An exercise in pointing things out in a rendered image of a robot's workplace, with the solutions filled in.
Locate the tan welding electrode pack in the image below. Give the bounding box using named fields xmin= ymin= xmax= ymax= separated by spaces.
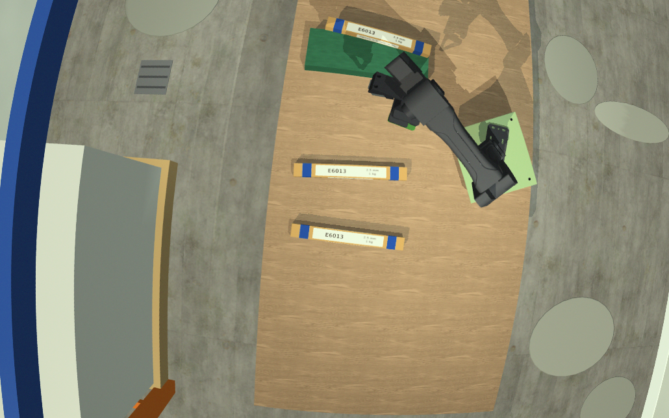
xmin=294 ymin=163 xmax=407 ymax=181
xmin=290 ymin=223 xmax=405 ymax=251
xmin=325 ymin=17 xmax=431 ymax=58

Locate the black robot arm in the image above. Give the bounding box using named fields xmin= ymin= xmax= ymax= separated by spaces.
xmin=368 ymin=52 xmax=518 ymax=208

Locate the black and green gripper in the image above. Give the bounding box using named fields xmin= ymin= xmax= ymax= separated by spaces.
xmin=388 ymin=99 xmax=420 ymax=130

